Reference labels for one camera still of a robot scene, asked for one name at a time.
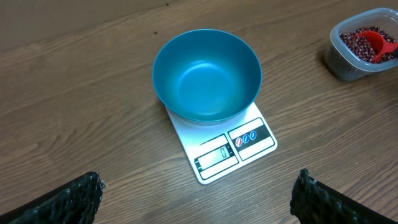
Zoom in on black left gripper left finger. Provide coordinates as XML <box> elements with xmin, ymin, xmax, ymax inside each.
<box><xmin>1</xmin><ymin>172</ymin><xmax>105</xmax><ymax>224</ymax></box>

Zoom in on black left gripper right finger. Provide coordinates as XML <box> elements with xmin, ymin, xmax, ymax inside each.
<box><xmin>290</xmin><ymin>169</ymin><xmax>397</xmax><ymax>224</ymax></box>

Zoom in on red scoop with blue handle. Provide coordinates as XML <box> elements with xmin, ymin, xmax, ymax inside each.
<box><xmin>354</xmin><ymin>30</ymin><xmax>397</xmax><ymax>63</ymax></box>

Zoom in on white digital kitchen scale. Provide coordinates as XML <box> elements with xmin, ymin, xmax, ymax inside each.
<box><xmin>167</xmin><ymin>103</ymin><xmax>278</xmax><ymax>185</ymax></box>

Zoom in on teal plastic bowl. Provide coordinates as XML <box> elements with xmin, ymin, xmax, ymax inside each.
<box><xmin>152</xmin><ymin>29</ymin><xmax>262</xmax><ymax>122</ymax></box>

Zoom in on red adzuki beans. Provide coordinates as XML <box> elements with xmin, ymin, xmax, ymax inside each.
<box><xmin>339</xmin><ymin>26</ymin><xmax>397</xmax><ymax>63</ymax></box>

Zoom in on clear plastic container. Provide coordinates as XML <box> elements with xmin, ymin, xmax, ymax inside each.
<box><xmin>323</xmin><ymin>8</ymin><xmax>397</xmax><ymax>82</ymax></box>

